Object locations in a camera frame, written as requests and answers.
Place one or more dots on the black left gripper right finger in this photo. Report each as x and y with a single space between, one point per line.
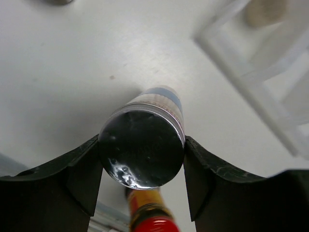
225 198

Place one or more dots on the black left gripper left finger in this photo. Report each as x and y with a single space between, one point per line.
57 196

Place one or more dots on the white blue-label silver-lid shaker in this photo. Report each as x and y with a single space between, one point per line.
141 145

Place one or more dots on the beige powder silver-lid jar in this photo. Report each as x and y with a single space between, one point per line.
261 13

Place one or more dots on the red-cap brown sauce bottle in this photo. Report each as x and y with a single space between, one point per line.
148 212

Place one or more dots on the white three-compartment plastic tray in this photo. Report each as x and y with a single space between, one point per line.
269 66

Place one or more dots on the white-lid dark spice jar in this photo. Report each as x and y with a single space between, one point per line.
58 2

